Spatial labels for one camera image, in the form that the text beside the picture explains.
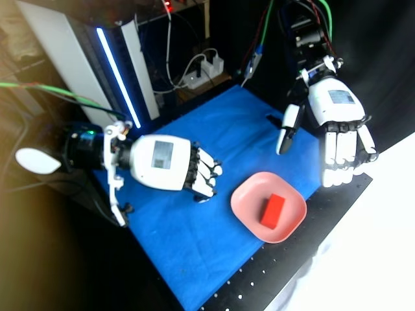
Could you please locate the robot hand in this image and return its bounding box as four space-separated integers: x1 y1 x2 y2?
275 76 380 189
128 133 224 204

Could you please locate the red block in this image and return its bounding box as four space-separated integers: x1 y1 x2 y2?
260 193 287 229

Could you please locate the pink bowl with red block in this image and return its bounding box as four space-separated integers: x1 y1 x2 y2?
230 171 308 244

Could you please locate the small black object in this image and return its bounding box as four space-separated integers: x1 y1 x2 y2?
265 113 283 128

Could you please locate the blue cloth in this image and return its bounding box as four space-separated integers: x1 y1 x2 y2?
93 84 322 311

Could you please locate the wooden shelf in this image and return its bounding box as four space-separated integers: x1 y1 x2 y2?
176 71 233 102

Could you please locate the white power strip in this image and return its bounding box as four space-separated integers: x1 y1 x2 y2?
182 56 226 91

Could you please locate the white computer tower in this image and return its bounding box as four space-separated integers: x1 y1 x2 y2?
16 0 161 137

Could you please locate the black perforated board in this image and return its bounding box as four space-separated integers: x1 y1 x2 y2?
197 172 374 311

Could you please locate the green cable with blue plug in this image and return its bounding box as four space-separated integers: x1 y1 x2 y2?
240 0 276 88

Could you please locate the white power cable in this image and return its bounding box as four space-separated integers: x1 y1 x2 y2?
164 6 195 95

